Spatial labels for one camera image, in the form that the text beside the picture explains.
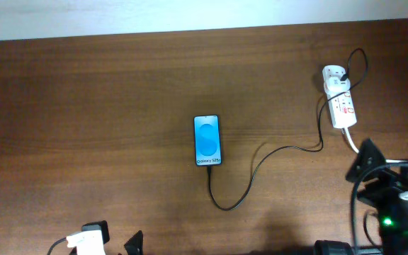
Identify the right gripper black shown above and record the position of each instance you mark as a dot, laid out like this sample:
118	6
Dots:
379	183

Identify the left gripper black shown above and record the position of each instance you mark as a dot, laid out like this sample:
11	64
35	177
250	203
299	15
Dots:
132	248

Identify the blue Galaxy smartphone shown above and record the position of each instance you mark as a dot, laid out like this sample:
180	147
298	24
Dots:
207	140

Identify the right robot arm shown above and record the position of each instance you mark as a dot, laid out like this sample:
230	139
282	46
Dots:
393	229

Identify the white charger adapter plug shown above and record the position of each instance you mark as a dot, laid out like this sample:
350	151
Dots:
333	85

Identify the white power strip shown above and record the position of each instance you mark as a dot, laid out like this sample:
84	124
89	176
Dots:
340	105

